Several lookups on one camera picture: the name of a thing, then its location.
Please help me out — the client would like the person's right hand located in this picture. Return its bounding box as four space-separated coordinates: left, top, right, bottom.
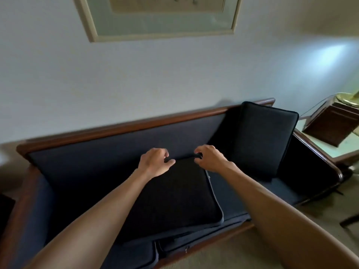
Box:
193 145 239 174

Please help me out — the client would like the person's left hand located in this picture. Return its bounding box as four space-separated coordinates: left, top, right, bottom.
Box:
136 148 177 180

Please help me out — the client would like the wooden sofa dark upholstery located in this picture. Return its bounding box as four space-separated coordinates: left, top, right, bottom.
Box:
0 98 345 269

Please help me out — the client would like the black square cushion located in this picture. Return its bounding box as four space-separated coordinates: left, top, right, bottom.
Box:
114 154 225 245
221 101 300 181

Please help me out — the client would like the person's right forearm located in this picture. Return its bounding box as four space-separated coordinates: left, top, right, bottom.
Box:
221 162 359 269

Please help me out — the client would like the person's left forearm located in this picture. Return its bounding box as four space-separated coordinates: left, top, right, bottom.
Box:
24 168 153 269

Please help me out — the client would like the dark wooden lamp box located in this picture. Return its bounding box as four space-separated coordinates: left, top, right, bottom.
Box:
302 98 359 148

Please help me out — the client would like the wooden side table cream top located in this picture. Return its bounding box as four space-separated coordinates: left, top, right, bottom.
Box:
293 118 359 167

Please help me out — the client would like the thin lamp cable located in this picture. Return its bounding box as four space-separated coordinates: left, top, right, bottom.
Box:
298 93 337 118

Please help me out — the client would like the framed wall picture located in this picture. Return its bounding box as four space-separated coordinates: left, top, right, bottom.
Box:
72 0 243 43

